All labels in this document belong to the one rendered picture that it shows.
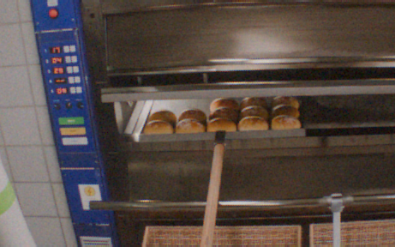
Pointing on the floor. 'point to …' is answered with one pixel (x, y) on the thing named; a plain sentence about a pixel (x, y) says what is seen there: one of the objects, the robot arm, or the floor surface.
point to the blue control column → (86, 159)
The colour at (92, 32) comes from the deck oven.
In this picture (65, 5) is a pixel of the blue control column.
